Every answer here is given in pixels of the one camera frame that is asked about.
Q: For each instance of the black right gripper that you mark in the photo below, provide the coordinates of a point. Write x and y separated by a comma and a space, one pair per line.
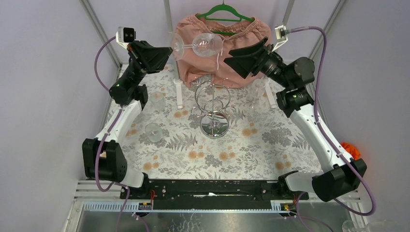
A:
251, 59

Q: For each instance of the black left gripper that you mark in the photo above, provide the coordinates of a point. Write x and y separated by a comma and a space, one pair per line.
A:
139, 56

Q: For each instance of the chrome wine glass rack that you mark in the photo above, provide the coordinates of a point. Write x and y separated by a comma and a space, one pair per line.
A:
211, 102

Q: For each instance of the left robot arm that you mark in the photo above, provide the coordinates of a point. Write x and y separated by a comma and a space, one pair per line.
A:
103, 157

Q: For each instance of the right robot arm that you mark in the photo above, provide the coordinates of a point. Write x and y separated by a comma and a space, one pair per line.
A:
341, 173

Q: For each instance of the pink shorts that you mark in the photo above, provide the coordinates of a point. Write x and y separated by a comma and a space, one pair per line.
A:
245, 33

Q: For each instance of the floral table mat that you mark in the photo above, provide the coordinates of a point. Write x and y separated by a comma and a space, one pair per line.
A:
261, 143

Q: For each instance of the orange cloth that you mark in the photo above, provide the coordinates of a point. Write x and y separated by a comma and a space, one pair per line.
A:
352, 150

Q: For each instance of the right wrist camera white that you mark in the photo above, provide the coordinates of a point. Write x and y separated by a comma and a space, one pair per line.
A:
281, 37

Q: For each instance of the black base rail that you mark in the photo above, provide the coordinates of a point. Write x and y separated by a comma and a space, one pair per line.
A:
202, 194

